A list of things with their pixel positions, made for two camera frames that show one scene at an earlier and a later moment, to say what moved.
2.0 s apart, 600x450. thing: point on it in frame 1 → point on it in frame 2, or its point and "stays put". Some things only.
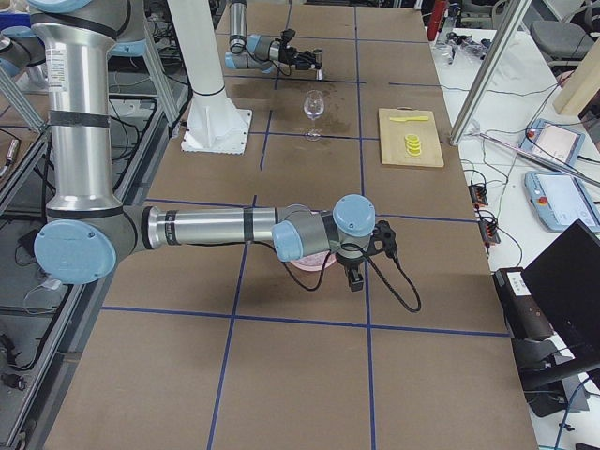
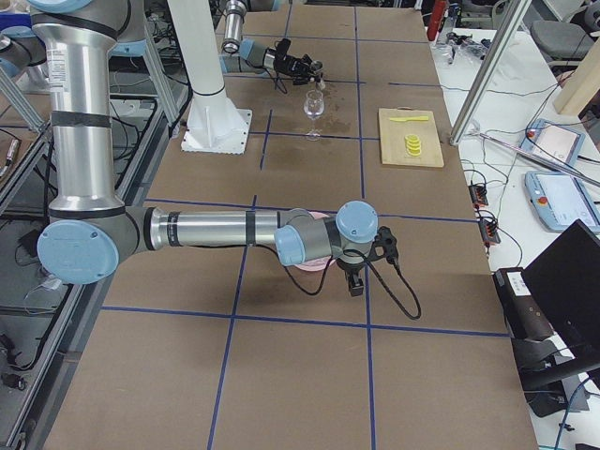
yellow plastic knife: x=409 y=118 stays put
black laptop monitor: x=563 y=280 stays put
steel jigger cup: x=319 y=60 → x=320 y=83
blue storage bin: x=14 y=19 stays put
